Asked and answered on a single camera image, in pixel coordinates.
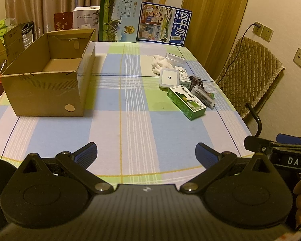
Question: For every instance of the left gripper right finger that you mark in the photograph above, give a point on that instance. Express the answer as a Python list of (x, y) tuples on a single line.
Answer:
[(216, 166)]

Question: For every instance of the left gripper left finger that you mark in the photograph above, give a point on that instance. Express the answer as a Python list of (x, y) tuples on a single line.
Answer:
[(75, 165)]

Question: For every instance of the green medicine box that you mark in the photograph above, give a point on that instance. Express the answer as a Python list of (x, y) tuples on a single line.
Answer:
[(186, 101)]

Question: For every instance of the black white lighter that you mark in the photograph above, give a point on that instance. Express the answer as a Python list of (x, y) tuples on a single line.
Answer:
[(207, 98)]

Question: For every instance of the small white medicine box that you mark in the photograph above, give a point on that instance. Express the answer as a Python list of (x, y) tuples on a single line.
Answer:
[(184, 78)]

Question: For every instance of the white square plug adapter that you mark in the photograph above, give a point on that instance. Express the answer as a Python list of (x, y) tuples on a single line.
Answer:
[(168, 78)]

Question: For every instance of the clear plastic case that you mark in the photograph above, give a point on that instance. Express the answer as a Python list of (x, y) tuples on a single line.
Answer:
[(175, 60)]

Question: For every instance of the white cloth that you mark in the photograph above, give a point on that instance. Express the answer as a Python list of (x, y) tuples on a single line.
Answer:
[(158, 63)]

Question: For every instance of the checked tablecloth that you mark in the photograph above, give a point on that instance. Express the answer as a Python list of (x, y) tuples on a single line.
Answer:
[(142, 137)]

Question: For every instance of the open cardboard box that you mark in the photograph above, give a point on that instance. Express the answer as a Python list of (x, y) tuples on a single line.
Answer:
[(51, 77)]

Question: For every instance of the quilted brown chair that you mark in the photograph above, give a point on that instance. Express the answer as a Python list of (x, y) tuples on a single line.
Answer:
[(249, 78)]

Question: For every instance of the stacked cardboard boxes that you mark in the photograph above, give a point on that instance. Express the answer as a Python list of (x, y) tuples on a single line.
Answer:
[(13, 46)]

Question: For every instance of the red gift box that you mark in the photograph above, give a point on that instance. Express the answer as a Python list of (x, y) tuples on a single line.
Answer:
[(63, 21)]

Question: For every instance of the white striped bag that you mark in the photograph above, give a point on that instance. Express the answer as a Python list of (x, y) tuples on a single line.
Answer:
[(28, 33)]

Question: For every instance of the white appliance box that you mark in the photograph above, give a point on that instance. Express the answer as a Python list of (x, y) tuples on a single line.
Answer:
[(86, 17)]

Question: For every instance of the green blue milk carton box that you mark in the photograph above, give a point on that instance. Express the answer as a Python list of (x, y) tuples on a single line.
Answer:
[(118, 20)]

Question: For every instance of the green tissue packs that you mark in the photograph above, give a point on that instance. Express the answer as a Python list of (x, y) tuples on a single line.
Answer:
[(6, 25)]

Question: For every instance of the wooden door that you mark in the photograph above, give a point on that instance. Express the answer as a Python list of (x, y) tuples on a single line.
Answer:
[(213, 29)]

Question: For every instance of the wall socket with plug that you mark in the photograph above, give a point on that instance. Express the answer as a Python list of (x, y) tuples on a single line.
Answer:
[(258, 28)]

